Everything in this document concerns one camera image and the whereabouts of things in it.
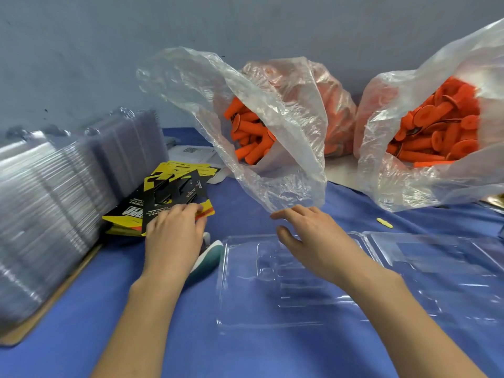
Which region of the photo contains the person's right hand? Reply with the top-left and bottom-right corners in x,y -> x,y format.
270,204 -> 381,295

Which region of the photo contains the person's left hand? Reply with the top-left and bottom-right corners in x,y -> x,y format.
132,202 -> 209,290

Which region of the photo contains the teal hand stapler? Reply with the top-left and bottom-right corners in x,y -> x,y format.
185,232 -> 225,290

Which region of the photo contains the clear clamshell blister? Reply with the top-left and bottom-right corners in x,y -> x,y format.
216,230 -> 504,331

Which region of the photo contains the stack of clear blister shells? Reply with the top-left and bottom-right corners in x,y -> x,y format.
0,108 -> 169,335

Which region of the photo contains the person's right forearm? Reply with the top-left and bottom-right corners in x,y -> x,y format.
350,264 -> 488,378

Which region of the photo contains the person's left forearm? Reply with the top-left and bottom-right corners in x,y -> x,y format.
93,278 -> 186,378

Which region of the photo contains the stack of yellow black cards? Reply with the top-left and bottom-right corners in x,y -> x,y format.
102,161 -> 220,237

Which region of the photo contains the white printed paper sheet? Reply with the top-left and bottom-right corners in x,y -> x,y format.
169,144 -> 229,184

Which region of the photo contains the large clear plastic bag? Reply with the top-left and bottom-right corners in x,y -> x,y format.
353,19 -> 504,213

